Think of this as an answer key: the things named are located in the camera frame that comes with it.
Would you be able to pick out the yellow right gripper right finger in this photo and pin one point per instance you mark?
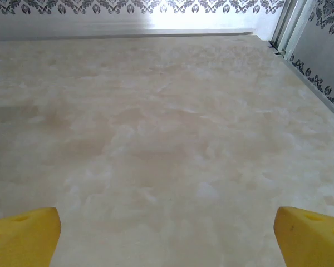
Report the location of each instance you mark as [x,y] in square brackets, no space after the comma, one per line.
[309,239]

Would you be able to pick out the aluminium frame corner post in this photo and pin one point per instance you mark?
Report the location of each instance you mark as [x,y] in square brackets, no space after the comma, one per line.
[290,22]

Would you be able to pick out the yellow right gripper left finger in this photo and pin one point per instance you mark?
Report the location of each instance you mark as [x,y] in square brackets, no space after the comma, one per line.
[25,236]

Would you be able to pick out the aluminium frame rail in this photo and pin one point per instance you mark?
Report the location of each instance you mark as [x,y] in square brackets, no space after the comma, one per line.
[128,33]

